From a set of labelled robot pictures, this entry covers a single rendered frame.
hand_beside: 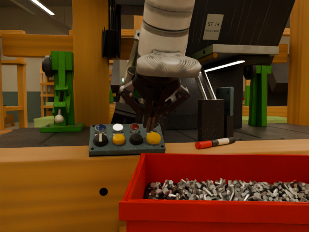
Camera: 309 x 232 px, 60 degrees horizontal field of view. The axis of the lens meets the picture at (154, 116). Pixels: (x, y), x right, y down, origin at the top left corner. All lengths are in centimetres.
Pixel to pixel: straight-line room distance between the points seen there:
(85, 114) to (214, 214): 91
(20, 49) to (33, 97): 1071
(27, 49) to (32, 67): 1076
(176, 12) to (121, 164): 29
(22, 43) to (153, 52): 93
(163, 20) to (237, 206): 25
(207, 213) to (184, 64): 20
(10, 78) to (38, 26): 239
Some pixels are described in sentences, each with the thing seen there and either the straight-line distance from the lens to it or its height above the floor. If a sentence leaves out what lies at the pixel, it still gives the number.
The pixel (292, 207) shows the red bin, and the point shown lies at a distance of 28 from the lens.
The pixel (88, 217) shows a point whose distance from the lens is 56.
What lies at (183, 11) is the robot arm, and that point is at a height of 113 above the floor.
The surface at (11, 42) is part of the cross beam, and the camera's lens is 128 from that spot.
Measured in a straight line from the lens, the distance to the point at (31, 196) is 56.
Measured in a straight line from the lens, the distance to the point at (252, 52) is 66.
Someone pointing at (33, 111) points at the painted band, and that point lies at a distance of 1198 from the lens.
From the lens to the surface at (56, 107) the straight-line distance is 91.
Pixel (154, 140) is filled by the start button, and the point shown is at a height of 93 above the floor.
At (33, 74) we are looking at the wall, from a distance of 1198.
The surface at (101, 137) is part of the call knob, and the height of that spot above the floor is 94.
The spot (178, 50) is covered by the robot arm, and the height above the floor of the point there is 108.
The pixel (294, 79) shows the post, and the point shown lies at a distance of 146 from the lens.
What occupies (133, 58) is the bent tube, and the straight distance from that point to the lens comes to 89.
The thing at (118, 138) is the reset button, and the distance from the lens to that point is 53.
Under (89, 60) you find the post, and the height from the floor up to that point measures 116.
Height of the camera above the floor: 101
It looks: 4 degrees down
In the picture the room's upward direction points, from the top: straight up
